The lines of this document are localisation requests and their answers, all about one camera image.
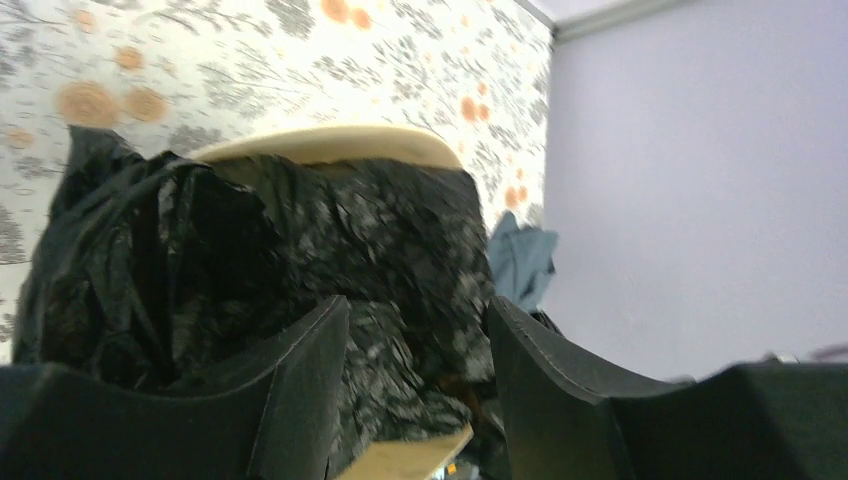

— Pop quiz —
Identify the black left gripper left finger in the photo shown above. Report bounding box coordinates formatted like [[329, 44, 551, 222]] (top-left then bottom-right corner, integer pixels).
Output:
[[1, 296, 349, 479]]

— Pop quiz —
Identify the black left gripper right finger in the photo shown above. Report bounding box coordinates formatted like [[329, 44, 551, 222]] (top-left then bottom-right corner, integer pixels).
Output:
[[488, 298, 847, 479]]

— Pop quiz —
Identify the black plastic trash bag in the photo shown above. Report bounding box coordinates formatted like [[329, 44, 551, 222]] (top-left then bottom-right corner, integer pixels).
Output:
[[9, 126, 497, 479]]

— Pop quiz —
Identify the beige plastic trash bin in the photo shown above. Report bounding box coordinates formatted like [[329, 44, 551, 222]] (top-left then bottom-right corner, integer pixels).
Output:
[[188, 123, 473, 480]]

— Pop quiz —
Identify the dark teal crumpled cloth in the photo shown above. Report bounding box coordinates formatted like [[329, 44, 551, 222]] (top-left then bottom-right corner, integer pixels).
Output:
[[488, 211, 559, 313]]

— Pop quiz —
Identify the floral patterned table mat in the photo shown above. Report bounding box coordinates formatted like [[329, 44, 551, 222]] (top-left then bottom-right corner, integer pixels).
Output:
[[1, 0, 552, 339]]

